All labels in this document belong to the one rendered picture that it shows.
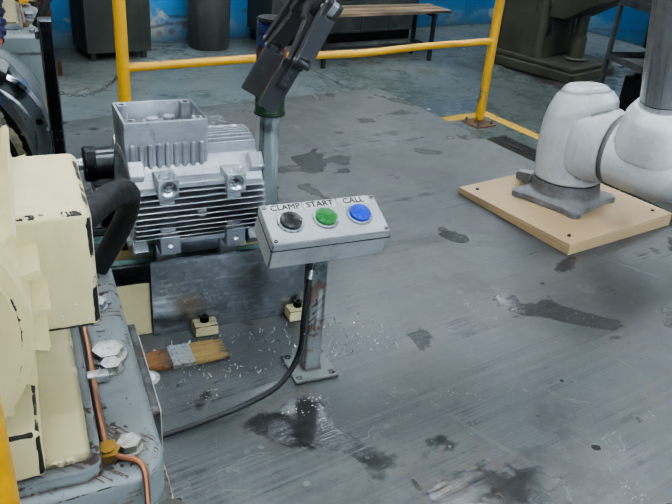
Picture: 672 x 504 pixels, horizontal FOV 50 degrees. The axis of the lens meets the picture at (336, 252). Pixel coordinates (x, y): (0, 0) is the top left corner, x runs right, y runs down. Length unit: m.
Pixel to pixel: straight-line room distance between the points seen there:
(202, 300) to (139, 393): 0.67
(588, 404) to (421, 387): 0.25
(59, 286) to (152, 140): 0.67
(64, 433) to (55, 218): 0.14
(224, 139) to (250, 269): 0.21
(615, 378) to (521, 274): 0.33
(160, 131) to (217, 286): 0.27
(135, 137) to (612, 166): 1.00
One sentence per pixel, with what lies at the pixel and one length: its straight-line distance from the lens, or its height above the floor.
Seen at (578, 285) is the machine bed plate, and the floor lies 0.80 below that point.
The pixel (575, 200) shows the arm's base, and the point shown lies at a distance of 1.73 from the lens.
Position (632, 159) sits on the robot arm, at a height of 1.00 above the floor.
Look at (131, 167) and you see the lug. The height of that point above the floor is 1.09.
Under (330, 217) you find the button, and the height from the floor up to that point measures 1.07.
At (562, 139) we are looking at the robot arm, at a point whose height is 0.99.
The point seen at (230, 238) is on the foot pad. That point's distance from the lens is 1.11.
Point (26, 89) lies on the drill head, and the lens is 1.31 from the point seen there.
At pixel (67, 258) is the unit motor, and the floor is 1.29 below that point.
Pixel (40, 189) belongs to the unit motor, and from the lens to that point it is 0.44.
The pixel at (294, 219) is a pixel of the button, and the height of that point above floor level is 1.07.
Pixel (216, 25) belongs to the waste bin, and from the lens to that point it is 6.35.
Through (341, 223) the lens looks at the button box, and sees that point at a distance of 0.97.
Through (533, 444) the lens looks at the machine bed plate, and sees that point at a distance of 1.07.
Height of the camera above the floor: 1.49
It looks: 28 degrees down
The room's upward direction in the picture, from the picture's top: 5 degrees clockwise
